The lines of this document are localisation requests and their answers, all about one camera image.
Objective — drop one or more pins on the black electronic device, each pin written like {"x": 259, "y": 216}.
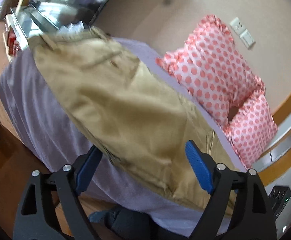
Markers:
{"x": 279, "y": 197}

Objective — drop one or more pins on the pink polka dot pillow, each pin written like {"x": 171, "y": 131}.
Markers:
{"x": 251, "y": 129}
{"x": 210, "y": 67}

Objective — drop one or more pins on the lavender bed sheet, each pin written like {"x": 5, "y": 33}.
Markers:
{"x": 47, "y": 131}

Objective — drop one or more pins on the white wall switch plate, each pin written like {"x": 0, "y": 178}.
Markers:
{"x": 247, "y": 39}

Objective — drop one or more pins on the khaki pants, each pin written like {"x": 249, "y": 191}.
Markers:
{"x": 138, "y": 121}

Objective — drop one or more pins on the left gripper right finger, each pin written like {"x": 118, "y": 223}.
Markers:
{"x": 252, "y": 216}

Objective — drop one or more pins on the white wall socket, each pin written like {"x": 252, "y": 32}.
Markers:
{"x": 237, "y": 25}

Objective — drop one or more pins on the glass display cabinet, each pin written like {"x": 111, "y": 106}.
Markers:
{"x": 48, "y": 16}

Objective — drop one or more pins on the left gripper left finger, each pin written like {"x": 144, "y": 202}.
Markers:
{"x": 36, "y": 216}

